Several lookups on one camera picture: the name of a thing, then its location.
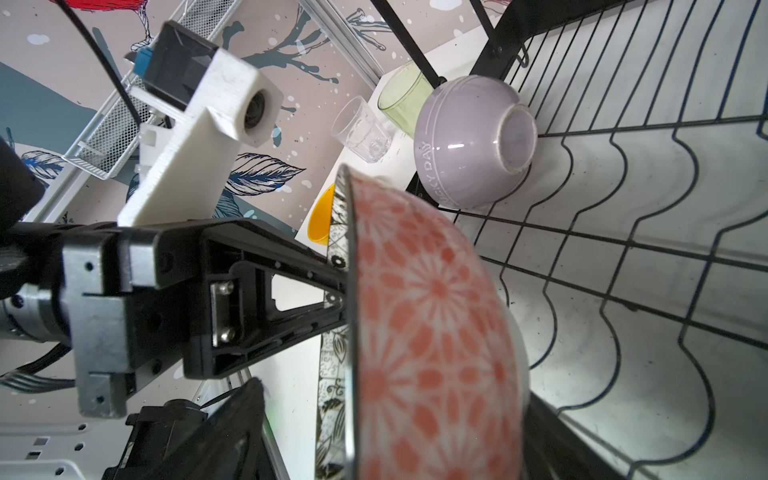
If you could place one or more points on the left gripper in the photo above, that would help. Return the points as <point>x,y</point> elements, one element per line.
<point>132,301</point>

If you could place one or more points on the yellow ceramic bowl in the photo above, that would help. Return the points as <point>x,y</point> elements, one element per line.
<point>320,218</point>

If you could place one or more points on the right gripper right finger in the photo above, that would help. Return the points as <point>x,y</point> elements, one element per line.
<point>554,451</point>

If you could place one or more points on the lilac ceramic bowl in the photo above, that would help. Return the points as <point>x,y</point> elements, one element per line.
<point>474,141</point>

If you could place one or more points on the white wire mesh shelf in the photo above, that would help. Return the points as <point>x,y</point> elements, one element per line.
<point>110,138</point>

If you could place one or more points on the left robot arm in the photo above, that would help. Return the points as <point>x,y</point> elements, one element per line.
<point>15,186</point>

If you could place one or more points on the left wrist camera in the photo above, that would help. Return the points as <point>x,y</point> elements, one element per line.
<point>218,103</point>

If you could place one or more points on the green glass tumbler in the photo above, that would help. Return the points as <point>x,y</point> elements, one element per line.
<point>403,97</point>

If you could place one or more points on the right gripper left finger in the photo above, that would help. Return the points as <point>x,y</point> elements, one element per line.
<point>179,440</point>

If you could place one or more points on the pink floral pattern bowl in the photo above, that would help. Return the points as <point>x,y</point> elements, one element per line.
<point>436,373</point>

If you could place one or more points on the clear glass tumbler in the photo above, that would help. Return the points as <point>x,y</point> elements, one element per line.
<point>358,129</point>

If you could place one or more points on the black two-tier dish rack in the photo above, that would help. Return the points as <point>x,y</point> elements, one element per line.
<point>633,254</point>

